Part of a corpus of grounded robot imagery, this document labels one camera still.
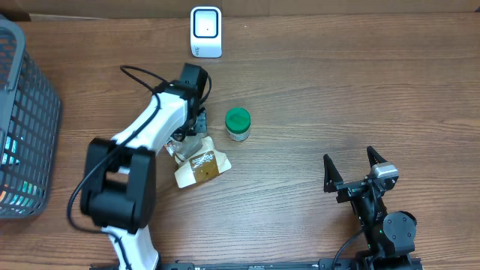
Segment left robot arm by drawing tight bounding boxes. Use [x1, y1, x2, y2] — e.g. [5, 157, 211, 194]
[67, 63, 212, 269]

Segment white barcode scanner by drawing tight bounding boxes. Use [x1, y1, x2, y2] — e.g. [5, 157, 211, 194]
[190, 6, 223, 59]

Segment grey plastic mesh basket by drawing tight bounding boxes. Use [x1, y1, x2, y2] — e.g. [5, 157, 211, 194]
[1, 18, 62, 220]

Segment items inside basket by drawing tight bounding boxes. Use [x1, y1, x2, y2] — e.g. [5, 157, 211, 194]
[1, 136, 50, 216]

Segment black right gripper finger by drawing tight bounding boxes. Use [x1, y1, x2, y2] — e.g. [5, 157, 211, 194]
[323, 154, 344, 193]
[367, 145, 387, 167]

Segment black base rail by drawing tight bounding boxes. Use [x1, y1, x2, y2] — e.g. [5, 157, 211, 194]
[89, 256, 424, 270]

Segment green lid white jar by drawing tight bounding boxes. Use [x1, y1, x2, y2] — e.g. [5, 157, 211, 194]
[225, 107, 251, 142]

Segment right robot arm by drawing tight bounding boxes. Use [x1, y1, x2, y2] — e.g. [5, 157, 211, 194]
[319, 146, 423, 269]

